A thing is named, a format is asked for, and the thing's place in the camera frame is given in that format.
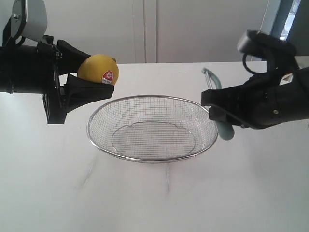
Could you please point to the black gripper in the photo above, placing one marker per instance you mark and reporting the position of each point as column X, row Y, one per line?
column 259, row 103

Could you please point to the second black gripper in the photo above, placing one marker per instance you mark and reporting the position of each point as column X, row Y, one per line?
column 62, row 59

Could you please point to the yellow lemon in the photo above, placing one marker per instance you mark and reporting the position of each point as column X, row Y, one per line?
column 99, row 68

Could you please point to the teal handled peeler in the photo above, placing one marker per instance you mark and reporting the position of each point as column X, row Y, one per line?
column 225, row 130

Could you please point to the second dark Piper robot arm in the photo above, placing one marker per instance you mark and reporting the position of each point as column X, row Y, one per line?
column 22, row 70

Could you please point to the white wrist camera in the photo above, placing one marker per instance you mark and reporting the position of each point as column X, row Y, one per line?
column 28, row 20

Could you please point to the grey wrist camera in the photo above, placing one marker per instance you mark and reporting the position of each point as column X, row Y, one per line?
column 254, row 42

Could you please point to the steel wire mesh basket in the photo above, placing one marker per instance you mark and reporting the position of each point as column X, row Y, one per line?
column 152, row 129

